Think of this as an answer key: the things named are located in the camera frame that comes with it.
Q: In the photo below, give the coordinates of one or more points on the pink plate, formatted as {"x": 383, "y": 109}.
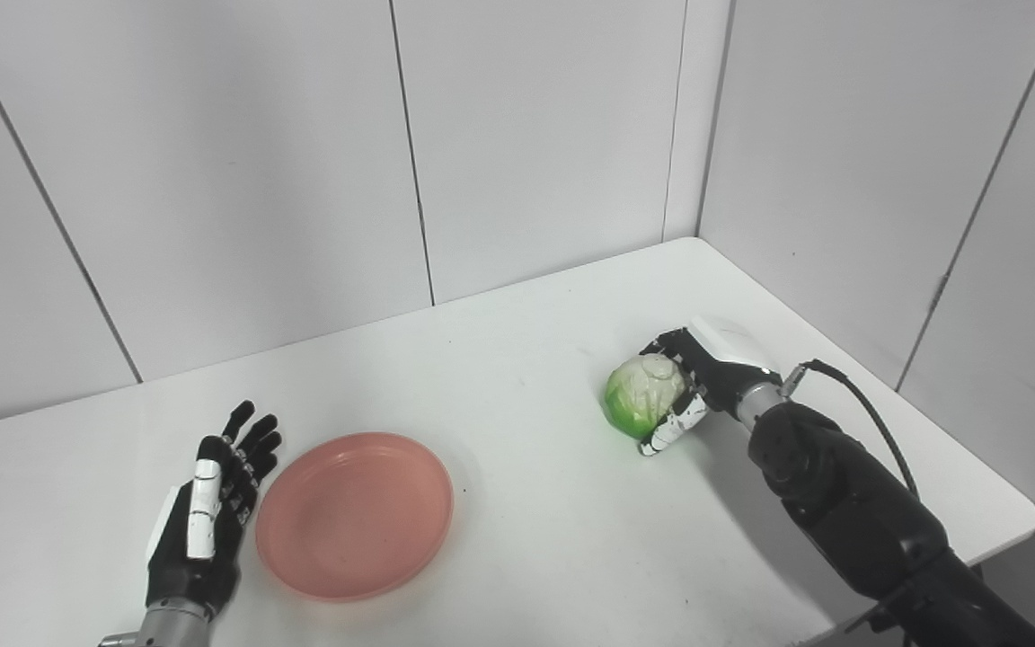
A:
{"x": 354, "y": 517}

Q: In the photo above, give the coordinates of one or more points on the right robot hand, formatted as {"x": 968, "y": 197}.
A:
{"x": 706, "y": 377}

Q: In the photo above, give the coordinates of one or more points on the green white cabbage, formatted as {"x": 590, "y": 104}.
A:
{"x": 643, "y": 395}

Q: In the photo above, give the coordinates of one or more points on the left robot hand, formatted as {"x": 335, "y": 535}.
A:
{"x": 203, "y": 530}

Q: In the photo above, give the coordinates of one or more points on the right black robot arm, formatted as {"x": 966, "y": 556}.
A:
{"x": 868, "y": 521}

